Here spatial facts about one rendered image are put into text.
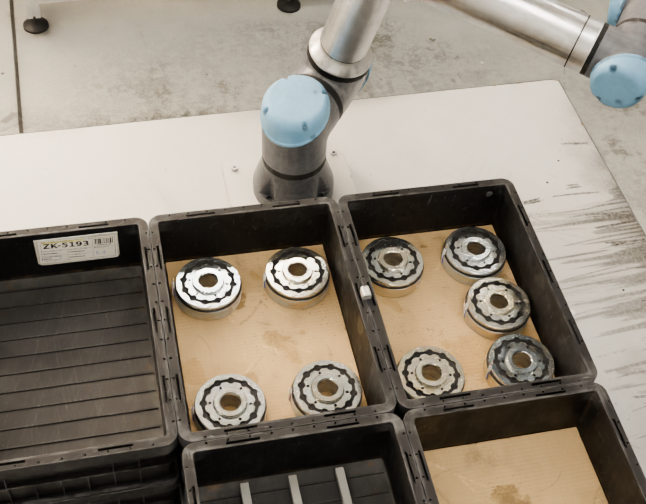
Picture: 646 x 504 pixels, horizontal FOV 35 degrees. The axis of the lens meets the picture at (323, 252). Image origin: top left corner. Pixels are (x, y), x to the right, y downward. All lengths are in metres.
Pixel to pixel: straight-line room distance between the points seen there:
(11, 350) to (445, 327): 0.66
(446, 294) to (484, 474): 0.32
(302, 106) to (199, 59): 1.58
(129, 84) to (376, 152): 1.34
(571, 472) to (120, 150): 1.04
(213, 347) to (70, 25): 2.04
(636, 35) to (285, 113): 0.60
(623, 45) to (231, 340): 0.71
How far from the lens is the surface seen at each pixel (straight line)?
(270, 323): 1.58
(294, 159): 1.76
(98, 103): 3.15
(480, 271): 1.65
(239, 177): 1.92
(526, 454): 1.52
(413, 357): 1.53
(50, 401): 1.53
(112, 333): 1.58
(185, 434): 1.36
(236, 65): 3.27
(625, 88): 1.39
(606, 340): 1.84
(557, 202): 2.02
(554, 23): 1.41
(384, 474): 1.46
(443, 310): 1.63
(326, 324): 1.59
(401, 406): 1.41
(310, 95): 1.74
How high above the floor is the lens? 2.12
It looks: 50 degrees down
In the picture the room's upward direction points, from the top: 7 degrees clockwise
